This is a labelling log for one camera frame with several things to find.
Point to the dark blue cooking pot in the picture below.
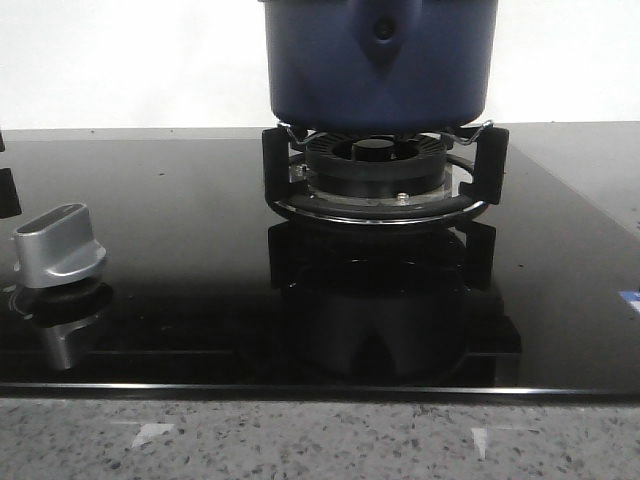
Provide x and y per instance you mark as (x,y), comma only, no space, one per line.
(379,66)

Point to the black gas burner head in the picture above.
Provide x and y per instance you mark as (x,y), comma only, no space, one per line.
(379,166)

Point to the black glass gas cooktop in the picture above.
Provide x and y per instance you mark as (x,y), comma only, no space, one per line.
(206,293)

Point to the black pan support grate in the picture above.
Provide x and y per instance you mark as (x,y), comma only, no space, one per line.
(473,181)

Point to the silver stove control knob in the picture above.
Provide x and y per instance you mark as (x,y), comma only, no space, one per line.
(58,248)

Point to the black left pan support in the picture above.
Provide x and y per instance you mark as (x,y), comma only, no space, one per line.
(9,201)

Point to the blue sticker on cooktop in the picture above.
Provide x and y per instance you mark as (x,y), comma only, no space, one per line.
(632,299)

